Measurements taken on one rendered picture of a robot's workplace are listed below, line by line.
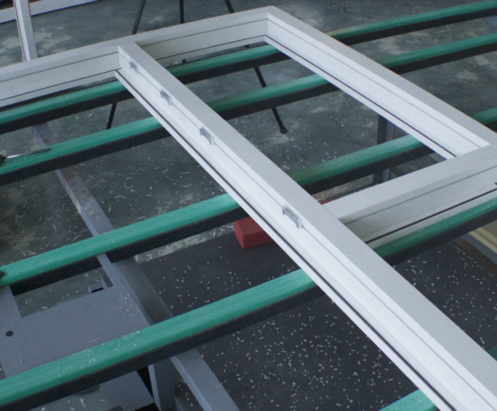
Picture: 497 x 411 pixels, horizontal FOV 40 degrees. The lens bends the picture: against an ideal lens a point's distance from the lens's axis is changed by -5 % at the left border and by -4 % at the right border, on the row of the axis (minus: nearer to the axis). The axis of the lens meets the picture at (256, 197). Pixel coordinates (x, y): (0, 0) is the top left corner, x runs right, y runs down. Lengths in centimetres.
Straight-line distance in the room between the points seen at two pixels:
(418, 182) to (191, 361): 47
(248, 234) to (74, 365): 68
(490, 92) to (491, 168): 253
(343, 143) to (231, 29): 141
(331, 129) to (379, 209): 215
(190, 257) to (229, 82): 223
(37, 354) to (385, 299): 49
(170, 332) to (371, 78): 79
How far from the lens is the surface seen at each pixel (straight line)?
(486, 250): 162
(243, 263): 152
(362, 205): 110
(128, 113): 346
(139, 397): 132
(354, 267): 99
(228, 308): 102
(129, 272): 116
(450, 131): 139
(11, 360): 102
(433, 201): 120
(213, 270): 151
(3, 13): 502
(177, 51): 180
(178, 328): 100
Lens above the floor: 156
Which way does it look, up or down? 34 degrees down
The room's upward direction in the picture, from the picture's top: 1 degrees counter-clockwise
